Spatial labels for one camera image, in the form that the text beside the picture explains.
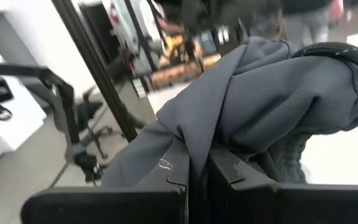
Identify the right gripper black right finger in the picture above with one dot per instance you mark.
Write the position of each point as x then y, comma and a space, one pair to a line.
291, 205

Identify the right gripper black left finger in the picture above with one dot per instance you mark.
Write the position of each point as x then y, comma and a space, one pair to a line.
104, 205

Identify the black fleece garment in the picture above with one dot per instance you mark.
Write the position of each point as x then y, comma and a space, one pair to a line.
289, 158

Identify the dark grey garment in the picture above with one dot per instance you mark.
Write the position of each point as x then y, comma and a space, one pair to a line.
259, 99

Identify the black office chair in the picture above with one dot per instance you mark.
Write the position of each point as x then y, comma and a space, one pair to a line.
92, 115

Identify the wooden workbench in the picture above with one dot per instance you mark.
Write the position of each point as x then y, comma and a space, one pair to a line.
182, 70

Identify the person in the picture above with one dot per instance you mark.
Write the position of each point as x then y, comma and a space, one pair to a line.
309, 18

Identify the black aluminium rig frame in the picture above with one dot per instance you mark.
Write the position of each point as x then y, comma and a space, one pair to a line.
95, 71

